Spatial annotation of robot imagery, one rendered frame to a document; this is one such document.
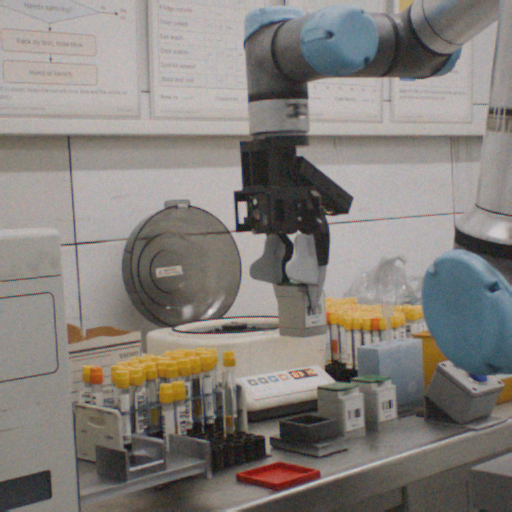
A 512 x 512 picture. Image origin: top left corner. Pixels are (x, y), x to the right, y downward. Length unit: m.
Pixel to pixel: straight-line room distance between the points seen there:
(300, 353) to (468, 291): 0.67
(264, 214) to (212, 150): 0.72
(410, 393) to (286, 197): 0.41
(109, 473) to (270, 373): 0.50
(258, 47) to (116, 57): 0.60
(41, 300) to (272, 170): 0.38
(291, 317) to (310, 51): 0.33
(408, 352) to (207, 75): 0.71
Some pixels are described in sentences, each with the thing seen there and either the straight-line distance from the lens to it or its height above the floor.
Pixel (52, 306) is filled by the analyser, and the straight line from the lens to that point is 0.96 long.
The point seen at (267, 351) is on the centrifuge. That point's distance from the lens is 1.51.
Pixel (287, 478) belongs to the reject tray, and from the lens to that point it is 1.16.
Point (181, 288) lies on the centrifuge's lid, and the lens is 1.79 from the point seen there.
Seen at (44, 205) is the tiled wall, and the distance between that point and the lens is 1.70.
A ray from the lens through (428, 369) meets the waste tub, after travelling 1.56.
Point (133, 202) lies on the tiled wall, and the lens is 1.80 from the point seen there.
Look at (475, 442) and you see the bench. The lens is 1.37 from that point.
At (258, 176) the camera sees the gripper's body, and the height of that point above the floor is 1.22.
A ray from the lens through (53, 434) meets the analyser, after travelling 0.98.
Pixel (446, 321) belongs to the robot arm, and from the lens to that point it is 0.94.
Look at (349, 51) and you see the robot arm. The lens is 1.13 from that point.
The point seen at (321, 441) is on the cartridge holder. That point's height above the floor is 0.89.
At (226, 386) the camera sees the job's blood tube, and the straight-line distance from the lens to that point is 1.26.
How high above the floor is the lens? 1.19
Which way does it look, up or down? 3 degrees down
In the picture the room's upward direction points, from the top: 3 degrees counter-clockwise
